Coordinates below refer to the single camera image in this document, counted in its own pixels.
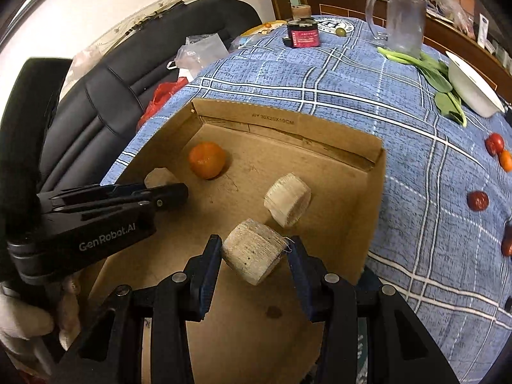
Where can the red date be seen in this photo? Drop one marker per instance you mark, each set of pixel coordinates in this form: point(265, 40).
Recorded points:
point(478, 200)

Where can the green bok choy stalk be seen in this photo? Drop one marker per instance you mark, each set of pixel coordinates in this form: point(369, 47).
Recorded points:
point(412, 60)

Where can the white garlic piece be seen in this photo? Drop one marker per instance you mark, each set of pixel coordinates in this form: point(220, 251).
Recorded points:
point(252, 250)

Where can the yellow plate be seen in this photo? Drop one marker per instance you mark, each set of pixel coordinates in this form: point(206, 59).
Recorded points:
point(260, 28)

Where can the white tube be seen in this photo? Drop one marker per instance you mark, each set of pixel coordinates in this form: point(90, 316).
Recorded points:
point(483, 28)

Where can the wooden cabinet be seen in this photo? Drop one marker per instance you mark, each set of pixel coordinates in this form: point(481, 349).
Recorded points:
point(348, 0)

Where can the white bowl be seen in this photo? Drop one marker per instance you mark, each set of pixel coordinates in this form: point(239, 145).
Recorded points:
point(472, 84)

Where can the red plastic bag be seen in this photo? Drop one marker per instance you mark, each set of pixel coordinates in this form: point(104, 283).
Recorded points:
point(160, 100)

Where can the blue plaid tablecloth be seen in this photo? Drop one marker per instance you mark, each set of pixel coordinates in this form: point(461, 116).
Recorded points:
point(320, 88)

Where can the small green olive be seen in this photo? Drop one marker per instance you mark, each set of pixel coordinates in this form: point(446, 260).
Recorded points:
point(340, 31)

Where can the clear plastic mug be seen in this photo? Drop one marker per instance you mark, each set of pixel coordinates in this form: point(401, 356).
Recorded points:
point(402, 20)

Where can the person's left hand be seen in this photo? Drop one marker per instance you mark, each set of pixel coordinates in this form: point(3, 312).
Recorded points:
point(24, 320)

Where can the green bok choy leaf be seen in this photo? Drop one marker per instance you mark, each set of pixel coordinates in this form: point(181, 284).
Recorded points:
point(450, 106)

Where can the orange mandarin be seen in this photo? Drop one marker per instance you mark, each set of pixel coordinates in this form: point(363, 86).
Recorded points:
point(506, 160)
point(207, 160)

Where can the clear plastic bag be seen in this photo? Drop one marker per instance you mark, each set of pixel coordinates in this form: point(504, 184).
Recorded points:
point(200, 52)

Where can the translucent plastic bag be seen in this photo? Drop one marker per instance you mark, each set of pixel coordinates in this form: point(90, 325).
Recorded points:
point(448, 8)

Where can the red tomato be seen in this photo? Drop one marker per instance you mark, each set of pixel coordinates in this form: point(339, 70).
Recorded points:
point(495, 143)
point(507, 244)

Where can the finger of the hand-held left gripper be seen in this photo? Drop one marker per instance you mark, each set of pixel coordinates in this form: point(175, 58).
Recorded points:
point(172, 196)
point(120, 207)

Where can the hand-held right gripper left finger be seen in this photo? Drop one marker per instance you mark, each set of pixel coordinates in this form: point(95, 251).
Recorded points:
point(208, 274)

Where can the dark jar with red label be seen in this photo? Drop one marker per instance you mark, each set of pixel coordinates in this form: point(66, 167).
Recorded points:
point(304, 30)

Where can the black leather sofa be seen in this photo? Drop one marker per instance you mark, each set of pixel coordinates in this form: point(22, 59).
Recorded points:
point(120, 100)

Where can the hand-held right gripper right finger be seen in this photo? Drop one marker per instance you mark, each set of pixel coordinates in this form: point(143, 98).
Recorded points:
point(298, 278)

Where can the brown cardboard box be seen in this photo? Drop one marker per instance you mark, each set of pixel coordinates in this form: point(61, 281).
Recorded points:
point(248, 168)

